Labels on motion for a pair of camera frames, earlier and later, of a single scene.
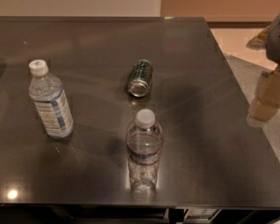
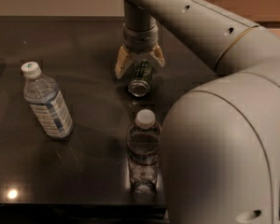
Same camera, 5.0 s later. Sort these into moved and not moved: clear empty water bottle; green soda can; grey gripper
Moved: grey gripper
Not moved: clear empty water bottle; green soda can
